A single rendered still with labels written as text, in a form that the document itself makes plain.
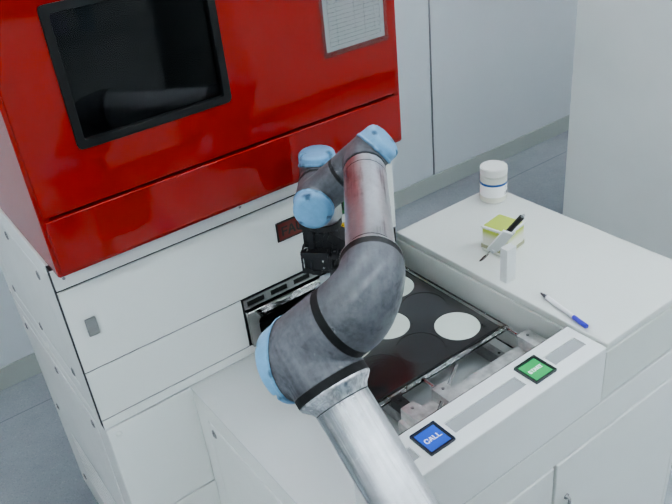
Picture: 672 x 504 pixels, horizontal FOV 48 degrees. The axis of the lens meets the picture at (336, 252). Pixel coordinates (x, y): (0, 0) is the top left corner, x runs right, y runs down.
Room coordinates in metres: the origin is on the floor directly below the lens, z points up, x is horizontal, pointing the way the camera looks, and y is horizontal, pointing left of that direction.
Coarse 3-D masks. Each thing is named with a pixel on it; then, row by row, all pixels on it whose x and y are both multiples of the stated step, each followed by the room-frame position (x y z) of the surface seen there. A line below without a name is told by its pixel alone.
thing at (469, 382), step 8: (512, 352) 1.21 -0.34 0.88; (520, 352) 1.21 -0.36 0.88; (496, 360) 1.19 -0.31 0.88; (504, 360) 1.19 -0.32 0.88; (512, 360) 1.18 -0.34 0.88; (488, 368) 1.17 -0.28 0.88; (496, 368) 1.17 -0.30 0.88; (472, 376) 1.15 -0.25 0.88; (480, 376) 1.15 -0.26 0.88; (488, 376) 1.14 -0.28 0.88; (456, 384) 1.13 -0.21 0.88; (464, 384) 1.13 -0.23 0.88; (472, 384) 1.13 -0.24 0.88; (432, 400) 1.09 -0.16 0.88; (424, 408) 1.07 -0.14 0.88; (432, 408) 1.07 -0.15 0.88; (400, 424) 1.04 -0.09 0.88; (400, 432) 1.04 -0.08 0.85
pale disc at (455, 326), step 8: (456, 312) 1.34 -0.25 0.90; (440, 320) 1.32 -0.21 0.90; (448, 320) 1.32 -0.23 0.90; (456, 320) 1.31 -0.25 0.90; (464, 320) 1.31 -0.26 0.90; (472, 320) 1.31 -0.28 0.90; (440, 328) 1.29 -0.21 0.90; (448, 328) 1.29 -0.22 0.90; (456, 328) 1.29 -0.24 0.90; (464, 328) 1.28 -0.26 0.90; (472, 328) 1.28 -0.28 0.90; (448, 336) 1.26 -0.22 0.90; (456, 336) 1.26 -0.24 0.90; (464, 336) 1.26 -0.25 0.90; (472, 336) 1.25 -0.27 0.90
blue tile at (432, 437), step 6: (432, 426) 0.94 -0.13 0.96; (426, 432) 0.93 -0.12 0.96; (432, 432) 0.93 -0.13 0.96; (438, 432) 0.92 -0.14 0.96; (420, 438) 0.91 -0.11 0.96; (426, 438) 0.91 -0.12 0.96; (432, 438) 0.91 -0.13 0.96; (438, 438) 0.91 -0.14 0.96; (444, 438) 0.91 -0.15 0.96; (450, 438) 0.91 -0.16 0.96; (426, 444) 0.90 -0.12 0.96; (432, 444) 0.90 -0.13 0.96; (438, 444) 0.90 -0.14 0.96; (432, 450) 0.89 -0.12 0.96
